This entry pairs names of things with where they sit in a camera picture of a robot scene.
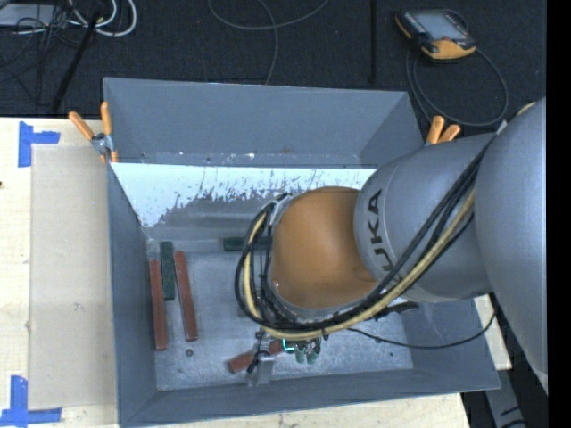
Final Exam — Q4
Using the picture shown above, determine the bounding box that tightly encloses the grey metal bin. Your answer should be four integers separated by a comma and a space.
102, 77, 501, 428

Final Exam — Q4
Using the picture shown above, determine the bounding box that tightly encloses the pale flat board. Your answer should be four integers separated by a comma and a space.
27, 144, 119, 410

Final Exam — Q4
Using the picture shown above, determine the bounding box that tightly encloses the red-brown block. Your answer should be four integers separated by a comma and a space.
228, 341, 286, 375
147, 259, 170, 352
173, 251, 200, 342

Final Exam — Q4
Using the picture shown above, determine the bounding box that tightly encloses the dark green flat block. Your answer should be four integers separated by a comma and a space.
159, 240, 177, 302
222, 235, 271, 252

